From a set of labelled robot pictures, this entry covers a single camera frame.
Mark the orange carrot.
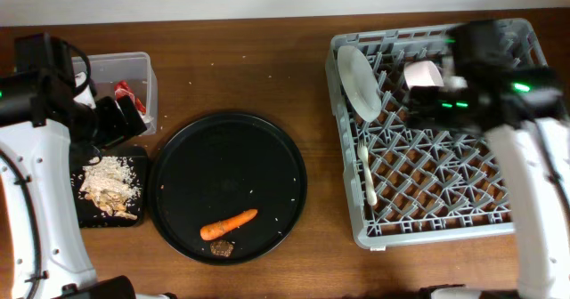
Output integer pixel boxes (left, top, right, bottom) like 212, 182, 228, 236
199, 209, 258, 241

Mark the red snack wrapper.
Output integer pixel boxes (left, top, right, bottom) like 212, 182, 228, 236
114, 80, 147, 115

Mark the brown cookie piece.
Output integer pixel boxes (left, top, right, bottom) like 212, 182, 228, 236
210, 239, 234, 258

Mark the round black tray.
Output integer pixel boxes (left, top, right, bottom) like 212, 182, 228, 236
145, 112, 307, 265

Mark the white tissue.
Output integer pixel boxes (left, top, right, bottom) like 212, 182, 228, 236
139, 113, 153, 124

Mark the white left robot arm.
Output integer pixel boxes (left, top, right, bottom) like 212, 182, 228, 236
1, 33, 146, 298

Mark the grey dishwasher rack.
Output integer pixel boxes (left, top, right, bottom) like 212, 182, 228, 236
326, 19, 548, 250

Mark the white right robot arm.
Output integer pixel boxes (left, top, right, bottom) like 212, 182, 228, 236
406, 20, 569, 298

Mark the clear plastic waste bin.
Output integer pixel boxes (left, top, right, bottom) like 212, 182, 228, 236
75, 52, 158, 135

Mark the grey plate with food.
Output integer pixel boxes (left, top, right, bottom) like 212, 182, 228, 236
337, 45, 382, 123

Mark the white plastic fork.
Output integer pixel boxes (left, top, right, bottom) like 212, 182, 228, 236
357, 138, 378, 206

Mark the pile of rice scraps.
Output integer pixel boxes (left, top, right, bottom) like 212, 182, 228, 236
71, 157, 143, 222

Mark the black square bin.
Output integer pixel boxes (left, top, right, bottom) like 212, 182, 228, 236
70, 146, 149, 228

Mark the pink bowl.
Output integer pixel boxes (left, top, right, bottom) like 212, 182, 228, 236
403, 61, 444, 89

